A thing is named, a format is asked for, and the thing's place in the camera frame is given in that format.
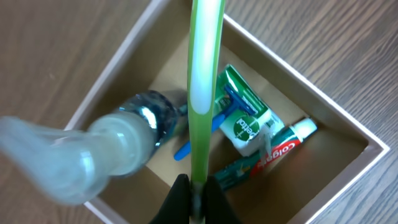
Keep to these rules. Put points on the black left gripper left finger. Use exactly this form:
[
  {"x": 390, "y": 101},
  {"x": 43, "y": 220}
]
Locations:
[{"x": 176, "y": 206}]

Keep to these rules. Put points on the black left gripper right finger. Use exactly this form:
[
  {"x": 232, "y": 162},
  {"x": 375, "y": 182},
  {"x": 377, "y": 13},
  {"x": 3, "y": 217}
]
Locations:
[{"x": 216, "y": 207}]

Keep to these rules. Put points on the green soap packet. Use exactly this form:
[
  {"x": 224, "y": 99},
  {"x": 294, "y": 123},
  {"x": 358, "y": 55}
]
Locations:
[{"x": 241, "y": 128}]

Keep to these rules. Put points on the blue pump bottle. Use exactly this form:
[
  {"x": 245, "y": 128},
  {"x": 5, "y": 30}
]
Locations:
[{"x": 73, "y": 166}]

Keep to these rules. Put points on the blue disposable razor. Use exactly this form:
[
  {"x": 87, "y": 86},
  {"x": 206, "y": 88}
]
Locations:
[{"x": 237, "y": 103}]

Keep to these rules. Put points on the teal toothpaste tube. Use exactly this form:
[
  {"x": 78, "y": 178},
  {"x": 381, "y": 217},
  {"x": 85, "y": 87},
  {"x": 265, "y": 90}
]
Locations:
[{"x": 268, "y": 154}]

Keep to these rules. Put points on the green white toothbrush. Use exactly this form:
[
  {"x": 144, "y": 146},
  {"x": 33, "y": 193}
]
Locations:
[{"x": 206, "y": 24}]

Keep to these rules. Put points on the white cardboard box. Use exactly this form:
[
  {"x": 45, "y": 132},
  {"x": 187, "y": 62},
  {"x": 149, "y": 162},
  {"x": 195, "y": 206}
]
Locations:
[{"x": 303, "y": 182}]

